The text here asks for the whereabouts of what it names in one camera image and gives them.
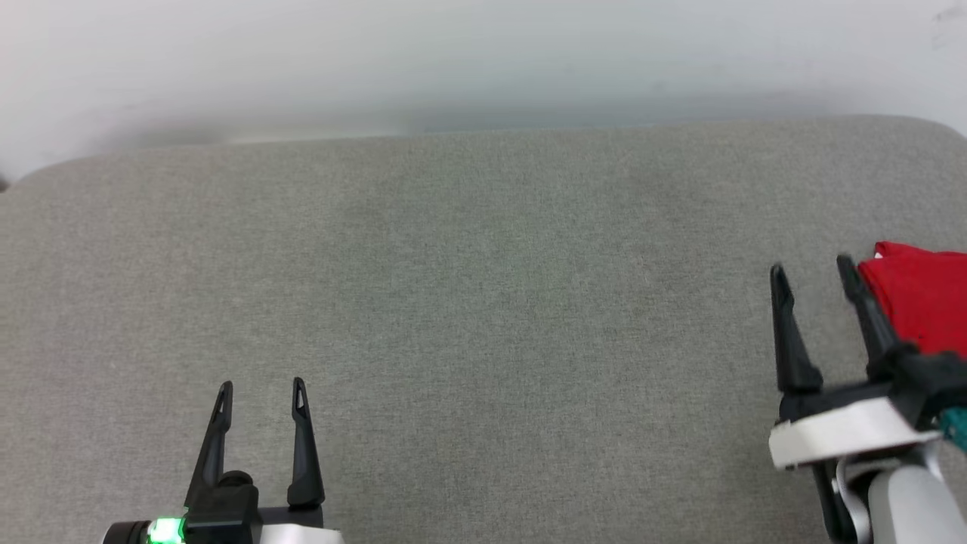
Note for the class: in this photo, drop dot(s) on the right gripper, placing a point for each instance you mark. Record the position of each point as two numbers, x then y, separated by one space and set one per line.
929 378

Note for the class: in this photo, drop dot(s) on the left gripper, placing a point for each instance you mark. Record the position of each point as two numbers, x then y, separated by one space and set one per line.
223 514

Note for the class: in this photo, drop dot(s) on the red and white shirt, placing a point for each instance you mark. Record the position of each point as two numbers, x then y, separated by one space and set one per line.
925 302

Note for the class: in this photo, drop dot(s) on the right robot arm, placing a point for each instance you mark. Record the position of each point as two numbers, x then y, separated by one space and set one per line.
906 506

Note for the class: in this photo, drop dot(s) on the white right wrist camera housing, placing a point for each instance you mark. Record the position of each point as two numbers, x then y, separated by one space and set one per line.
838 434

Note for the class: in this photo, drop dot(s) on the teal right camera connector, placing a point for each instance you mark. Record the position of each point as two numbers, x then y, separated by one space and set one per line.
958 427

